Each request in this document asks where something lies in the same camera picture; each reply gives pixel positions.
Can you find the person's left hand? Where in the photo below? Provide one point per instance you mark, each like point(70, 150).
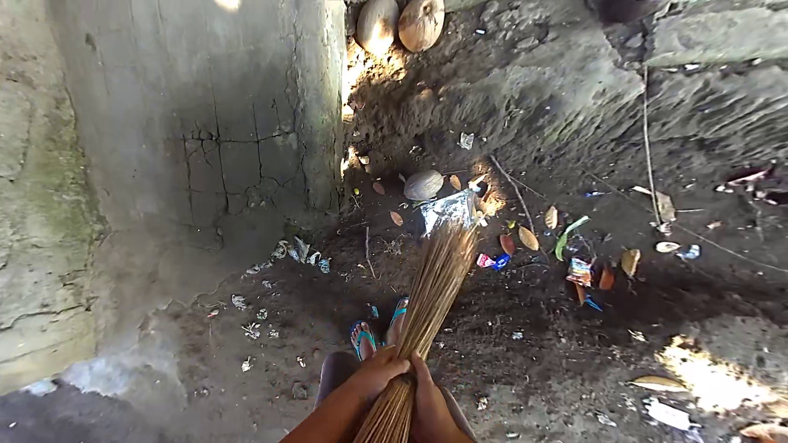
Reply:
point(375, 369)

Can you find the person's right hand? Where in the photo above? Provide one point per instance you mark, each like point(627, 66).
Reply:
point(427, 394)

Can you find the person's right thumb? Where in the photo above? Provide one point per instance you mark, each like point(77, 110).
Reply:
point(422, 370)

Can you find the person's left thumb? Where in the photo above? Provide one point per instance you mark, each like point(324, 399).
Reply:
point(398, 368)

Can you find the brown stick broom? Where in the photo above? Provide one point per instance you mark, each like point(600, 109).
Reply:
point(434, 283)

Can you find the person's right forearm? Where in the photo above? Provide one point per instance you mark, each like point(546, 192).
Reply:
point(436, 430)

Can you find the person's left forearm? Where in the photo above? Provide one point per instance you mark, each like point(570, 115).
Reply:
point(332, 410)

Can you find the person's legs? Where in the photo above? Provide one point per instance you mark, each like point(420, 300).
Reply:
point(335, 371)

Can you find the short thin dark twig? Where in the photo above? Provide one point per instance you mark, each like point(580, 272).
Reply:
point(368, 250)

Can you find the red and blue wrapper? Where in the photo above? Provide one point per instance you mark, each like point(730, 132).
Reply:
point(493, 262)

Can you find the orange-brown dry leaf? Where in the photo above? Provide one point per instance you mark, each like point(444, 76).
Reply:
point(396, 218)
point(455, 182)

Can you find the pile of crumpled plastic scraps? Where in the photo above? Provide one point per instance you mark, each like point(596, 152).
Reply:
point(301, 251)

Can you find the reddish-brown dry leaf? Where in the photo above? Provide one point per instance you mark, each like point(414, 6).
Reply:
point(607, 278)
point(507, 244)
point(378, 188)

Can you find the small white scrap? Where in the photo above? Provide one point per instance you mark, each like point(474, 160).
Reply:
point(246, 365)

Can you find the silver foil wrapper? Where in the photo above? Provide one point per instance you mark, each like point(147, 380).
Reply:
point(444, 209)

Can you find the yellow-brown dry leaf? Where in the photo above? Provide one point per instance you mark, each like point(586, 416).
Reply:
point(630, 262)
point(528, 238)
point(551, 217)

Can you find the brown narrow dry leaf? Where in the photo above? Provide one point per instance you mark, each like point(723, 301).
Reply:
point(580, 293)

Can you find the bright blue plastic strip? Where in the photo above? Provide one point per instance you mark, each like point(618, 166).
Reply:
point(593, 303)

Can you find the round grey-brown husk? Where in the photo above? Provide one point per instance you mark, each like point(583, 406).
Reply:
point(423, 185)

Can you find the orange and blue printed packet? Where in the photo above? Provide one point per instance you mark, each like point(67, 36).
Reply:
point(579, 272)

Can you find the long green leaf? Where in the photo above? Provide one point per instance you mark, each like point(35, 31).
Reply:
point(566, 239)

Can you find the thin curved brown twig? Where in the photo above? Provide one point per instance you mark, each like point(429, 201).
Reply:
point(520, 194)

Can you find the crumpled clear plastic piece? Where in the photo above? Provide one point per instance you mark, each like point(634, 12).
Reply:
point(466, 141)

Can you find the long yellowish dry leaf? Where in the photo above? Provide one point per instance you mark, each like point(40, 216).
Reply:
point(658, 384)

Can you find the small blue wrapper scrap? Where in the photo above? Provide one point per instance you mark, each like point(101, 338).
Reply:
point(594, 193)

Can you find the pale oval shell piece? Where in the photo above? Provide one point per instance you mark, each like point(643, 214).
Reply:
point(667, 247)

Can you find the large greyish-brown dry leaf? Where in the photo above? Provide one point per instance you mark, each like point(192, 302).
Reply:
point(665, 207)

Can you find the light blue plastic scrap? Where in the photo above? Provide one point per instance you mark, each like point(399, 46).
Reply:
point(691, 252)

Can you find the long thin pale stick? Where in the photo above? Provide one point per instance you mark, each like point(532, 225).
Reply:
point(648, 147)

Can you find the brown coconut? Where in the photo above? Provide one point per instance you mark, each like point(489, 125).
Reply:
point(377, 26)
point(421, 26)

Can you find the pale brown curled leaf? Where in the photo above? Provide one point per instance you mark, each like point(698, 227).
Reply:
point(763, 430)

